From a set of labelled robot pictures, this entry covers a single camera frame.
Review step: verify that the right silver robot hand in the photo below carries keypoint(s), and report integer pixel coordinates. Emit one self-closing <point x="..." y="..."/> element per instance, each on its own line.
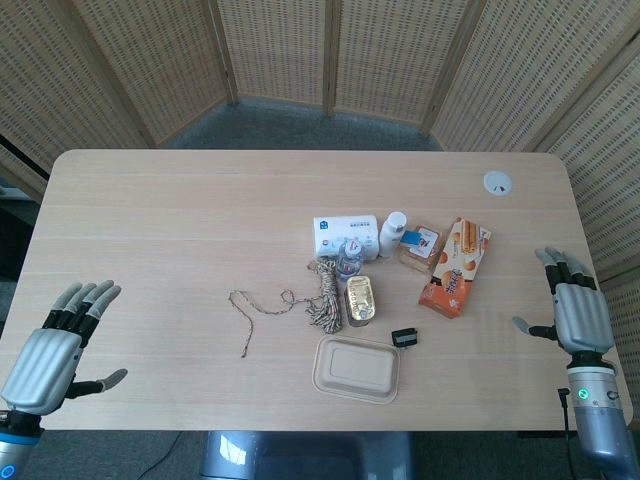
<point x="582" y="317"/>

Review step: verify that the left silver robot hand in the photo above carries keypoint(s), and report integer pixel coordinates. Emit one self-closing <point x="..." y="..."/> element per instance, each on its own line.
<point x="40" y="365"/>

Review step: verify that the white plastic bottle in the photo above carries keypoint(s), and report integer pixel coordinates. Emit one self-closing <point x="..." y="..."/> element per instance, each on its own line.
<point x="391" y="235"/>

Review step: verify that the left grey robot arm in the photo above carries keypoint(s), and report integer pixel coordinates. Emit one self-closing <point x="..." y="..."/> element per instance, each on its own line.
<point x="15" y="450"/>

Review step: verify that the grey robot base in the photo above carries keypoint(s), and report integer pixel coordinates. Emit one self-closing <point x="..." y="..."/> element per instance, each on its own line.
<point x="300" y="457"/>

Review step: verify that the small clear water bottle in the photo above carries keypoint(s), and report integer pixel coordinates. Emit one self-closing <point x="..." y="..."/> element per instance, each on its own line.
<point x="350" y="260"/>

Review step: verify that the dark furniture piece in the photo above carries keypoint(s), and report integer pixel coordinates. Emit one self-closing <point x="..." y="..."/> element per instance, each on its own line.
<point x="17" y="235"/>

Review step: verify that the orange biscuit box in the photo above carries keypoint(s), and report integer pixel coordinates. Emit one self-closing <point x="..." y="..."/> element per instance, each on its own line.
<point x="452" y="280"/>

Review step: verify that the woven bamboo screen panel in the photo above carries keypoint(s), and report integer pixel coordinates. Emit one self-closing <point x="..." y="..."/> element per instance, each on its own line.
<point x="395" y="55"/>
<point x="275" y="50"/>
<point x="525" y="70"/>
<point x="610" y="175"/>
<point x="50" y="75"/>
<point x="160" y="55"/>

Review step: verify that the clear cookie pack blue label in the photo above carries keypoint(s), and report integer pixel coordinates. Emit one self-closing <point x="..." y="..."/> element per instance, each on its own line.
<point x="420" y="255"/>

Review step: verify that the small black clip device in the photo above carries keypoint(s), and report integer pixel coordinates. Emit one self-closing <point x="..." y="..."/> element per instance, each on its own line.
<point x="404" y="338"/>

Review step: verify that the gold rectangular tin can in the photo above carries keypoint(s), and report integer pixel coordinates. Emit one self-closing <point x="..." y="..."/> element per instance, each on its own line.
<point x="360" y="302"/>

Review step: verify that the beige paper food tray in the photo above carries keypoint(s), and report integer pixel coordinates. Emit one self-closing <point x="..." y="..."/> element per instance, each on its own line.
<point x="356" y="370"/>

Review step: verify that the white tissue pack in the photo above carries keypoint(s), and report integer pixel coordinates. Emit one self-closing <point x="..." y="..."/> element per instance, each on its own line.
<point x="332" y="230"/>

